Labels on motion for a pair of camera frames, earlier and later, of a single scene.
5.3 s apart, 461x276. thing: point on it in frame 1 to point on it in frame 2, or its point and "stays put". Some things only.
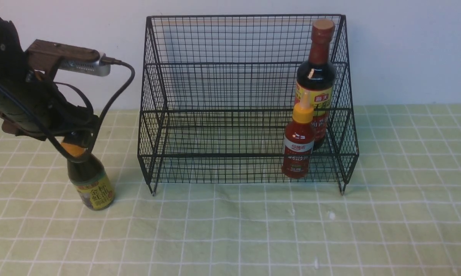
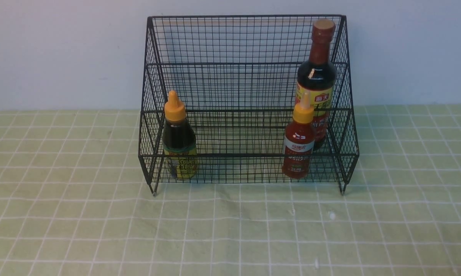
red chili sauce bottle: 299,142 stays put
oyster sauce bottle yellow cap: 89,178 to 179,142
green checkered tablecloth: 409,209 stays put
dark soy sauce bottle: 316,78 stays put
